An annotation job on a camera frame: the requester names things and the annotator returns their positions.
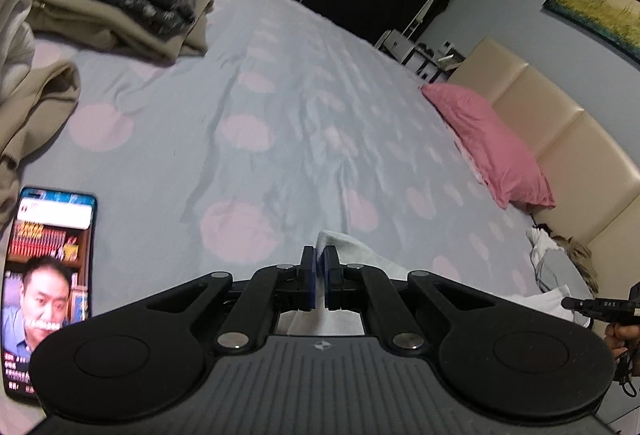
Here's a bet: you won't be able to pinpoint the smartphone with lit screen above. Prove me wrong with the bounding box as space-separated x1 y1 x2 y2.
1 187 98 401

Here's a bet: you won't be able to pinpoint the olive striped garment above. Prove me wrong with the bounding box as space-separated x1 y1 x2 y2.
551 235 599 294

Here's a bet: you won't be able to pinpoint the white t-shirt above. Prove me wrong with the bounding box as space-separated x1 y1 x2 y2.
274 229 591 339

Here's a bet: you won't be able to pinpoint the beige folded trousers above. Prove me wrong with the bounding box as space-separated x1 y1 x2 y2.
27 0 214 65

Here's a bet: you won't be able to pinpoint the white nightstand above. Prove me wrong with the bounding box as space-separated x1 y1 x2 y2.
375 29 465 83

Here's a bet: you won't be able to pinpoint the person's right hand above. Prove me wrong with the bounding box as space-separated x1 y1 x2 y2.
604 323 640 360

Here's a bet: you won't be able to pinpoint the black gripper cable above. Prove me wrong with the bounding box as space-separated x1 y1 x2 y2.
614 348 639 398

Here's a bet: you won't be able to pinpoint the beige leather headboard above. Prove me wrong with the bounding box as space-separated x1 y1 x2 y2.
449 38 639 299

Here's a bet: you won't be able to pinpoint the pile of folded clothes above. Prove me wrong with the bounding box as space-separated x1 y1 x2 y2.
1 0 80 228

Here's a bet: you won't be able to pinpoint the pink pillow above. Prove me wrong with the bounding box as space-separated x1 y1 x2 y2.
421 83 555 209

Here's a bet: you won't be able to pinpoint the white crumpled garment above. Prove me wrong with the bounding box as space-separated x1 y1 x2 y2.
525 227 561 276

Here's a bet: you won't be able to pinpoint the landscape painting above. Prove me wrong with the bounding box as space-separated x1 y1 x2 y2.
542 0 639 62

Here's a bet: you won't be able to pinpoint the grey polka dot bedsheet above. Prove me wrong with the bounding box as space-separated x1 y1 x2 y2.
22 0 565 315

